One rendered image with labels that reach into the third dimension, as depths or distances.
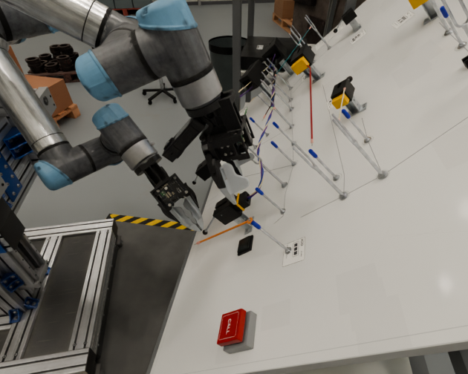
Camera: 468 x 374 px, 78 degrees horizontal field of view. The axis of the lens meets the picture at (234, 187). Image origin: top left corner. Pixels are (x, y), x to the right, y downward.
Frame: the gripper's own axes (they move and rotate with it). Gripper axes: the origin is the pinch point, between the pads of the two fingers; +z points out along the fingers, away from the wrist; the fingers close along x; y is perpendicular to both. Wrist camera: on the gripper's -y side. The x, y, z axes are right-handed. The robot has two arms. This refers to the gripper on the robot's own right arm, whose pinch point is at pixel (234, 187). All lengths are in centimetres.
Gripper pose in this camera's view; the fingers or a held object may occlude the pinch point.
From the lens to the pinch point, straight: 62.1
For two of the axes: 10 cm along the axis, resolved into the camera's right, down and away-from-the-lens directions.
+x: 1.7, -6.7, 7.3
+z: 3.6, 7.3, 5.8
